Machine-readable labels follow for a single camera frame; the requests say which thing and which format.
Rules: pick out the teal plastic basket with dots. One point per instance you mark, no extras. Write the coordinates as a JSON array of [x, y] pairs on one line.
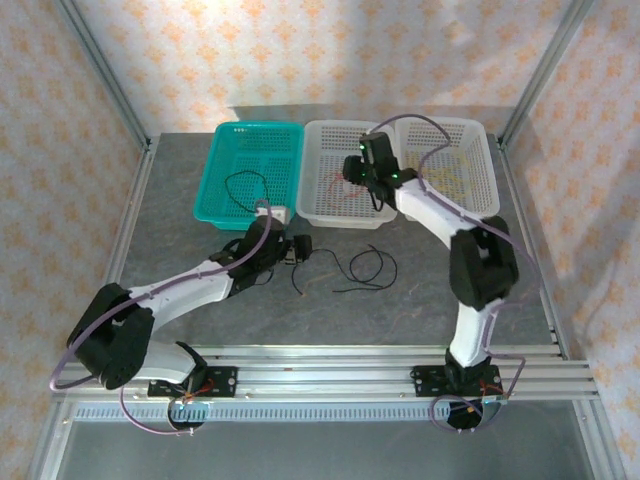
[[280, 150]]

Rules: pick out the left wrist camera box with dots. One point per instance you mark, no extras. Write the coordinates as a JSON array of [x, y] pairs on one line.
[[272, 212]]

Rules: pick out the aluminium table edge rail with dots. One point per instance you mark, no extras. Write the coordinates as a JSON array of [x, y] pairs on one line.
[[125, 240], [535, 225]]

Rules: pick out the aluminium frame post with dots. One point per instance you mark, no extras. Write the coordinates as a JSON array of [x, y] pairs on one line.
[[105, 75], [545, 75]]

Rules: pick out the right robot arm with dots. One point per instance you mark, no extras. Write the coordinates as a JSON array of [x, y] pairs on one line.
[[480, 265]]

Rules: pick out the white plastic basket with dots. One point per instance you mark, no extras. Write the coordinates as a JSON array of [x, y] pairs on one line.
[[325, 145], [465, 145]]

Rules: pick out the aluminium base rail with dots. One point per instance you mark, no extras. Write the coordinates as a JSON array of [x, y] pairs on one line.
[[325, 375]]

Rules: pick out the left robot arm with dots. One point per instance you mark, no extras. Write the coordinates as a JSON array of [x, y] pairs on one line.
[[185, 292]]

